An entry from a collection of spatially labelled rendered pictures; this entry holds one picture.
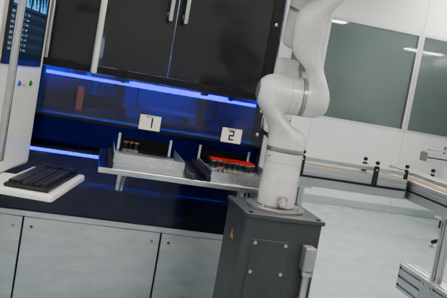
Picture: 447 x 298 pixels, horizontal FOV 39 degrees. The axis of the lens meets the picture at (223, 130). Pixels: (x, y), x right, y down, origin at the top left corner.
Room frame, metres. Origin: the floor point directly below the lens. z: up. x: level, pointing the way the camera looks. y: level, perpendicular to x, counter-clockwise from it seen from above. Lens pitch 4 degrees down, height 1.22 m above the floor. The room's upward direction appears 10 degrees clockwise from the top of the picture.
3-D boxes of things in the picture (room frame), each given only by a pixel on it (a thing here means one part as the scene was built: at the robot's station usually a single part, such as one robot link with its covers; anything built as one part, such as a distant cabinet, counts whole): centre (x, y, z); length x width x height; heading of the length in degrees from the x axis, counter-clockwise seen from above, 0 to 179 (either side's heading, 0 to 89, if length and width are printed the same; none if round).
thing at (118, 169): (2.38, 0.10, 0.87); 0.70 x 0.48 x 0.02; 102
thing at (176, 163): (2.41, 0.28, 0.90); 0.34 x 0.26 x 0.04; 12
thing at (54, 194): (2.07, 0.61, 0.79); 0.45 x 0.28 x 0.03; 1
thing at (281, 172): (1.98, -0.20, 0.95); 0.19 x 0.19 x 0.18
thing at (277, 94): (1.98, -0.17, 1.16); 0.19 x 0.12 x 0.24; 95
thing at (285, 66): (2.22, -0.19, 1.28); 0.09 x 0.08 x 0.13; 95
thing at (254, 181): (2.37, -0.08, 0.90); 0.34 x 0.26 x 0.04; 11
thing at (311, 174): (2.84, -0.53, 0.92); 0.69 x 0.16 x 0.16; 102
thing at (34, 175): (2.07, 0.56, 0.82); 0.40 x 0.14 x 0.02; 1
